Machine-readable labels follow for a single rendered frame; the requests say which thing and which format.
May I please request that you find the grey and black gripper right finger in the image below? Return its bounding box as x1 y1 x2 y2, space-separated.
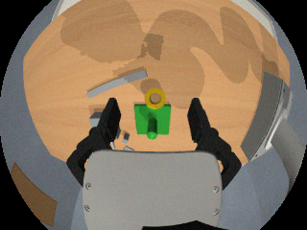
187 98 242 190

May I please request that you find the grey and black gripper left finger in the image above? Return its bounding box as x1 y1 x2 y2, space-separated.
66 98 121 186

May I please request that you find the gold round nut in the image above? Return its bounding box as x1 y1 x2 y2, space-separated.
145 88 166 109

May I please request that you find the green flat plate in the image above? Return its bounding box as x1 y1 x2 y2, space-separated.
134 104 171 140

